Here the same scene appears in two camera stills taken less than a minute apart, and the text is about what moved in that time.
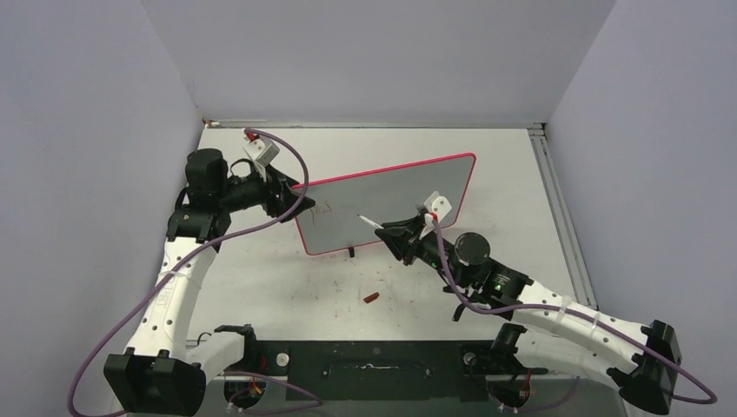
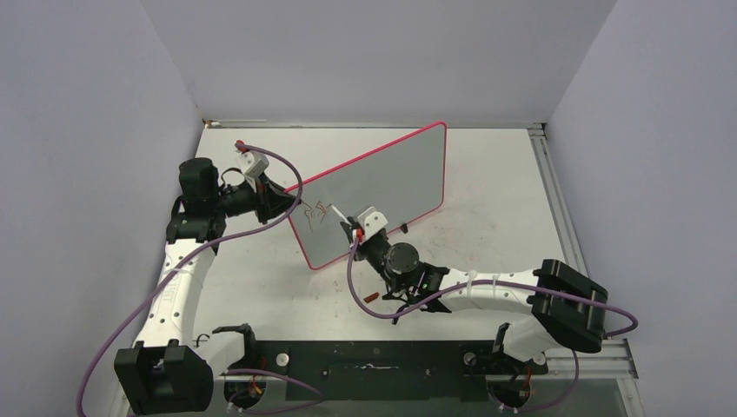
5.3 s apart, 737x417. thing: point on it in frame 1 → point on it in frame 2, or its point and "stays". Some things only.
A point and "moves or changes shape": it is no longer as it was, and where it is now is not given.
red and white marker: [370, 222] → [342, 217]
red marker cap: [371, 297] stays
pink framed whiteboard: [381, 195] moves or changes shape
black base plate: [382, 370] stays
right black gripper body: [428, 250] → [375, 250]
